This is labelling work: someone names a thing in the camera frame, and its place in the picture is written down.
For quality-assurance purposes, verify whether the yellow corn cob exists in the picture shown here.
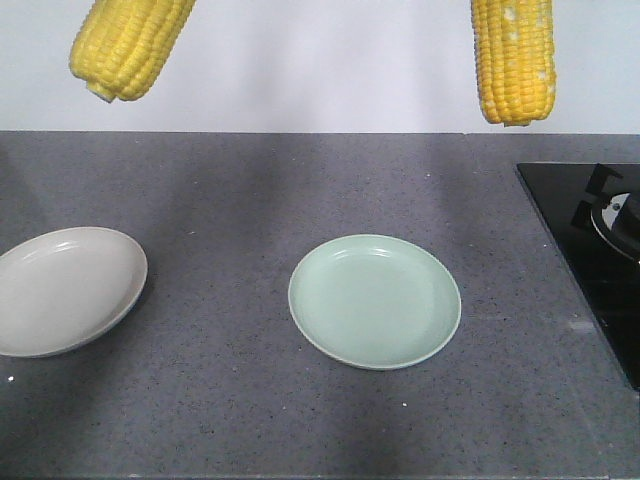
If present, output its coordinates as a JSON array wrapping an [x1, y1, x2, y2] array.
[[69, 1, 195, 103], [471, 0, 556, 127]]

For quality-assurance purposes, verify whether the black glass gas stove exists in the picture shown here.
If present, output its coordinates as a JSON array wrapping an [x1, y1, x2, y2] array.
[[517, 162, 639, 390]]

